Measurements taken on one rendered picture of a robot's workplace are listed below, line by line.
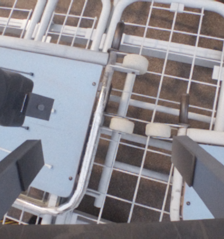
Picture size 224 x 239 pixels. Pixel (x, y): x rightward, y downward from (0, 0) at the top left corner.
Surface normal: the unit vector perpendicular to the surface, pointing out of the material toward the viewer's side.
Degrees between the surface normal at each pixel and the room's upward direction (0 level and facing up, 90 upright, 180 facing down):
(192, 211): 1
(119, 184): 0
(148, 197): 0
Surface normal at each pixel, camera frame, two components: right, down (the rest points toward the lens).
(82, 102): -0.14, -0.07
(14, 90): 0.95, 0.23
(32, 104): 0.54, 0.11
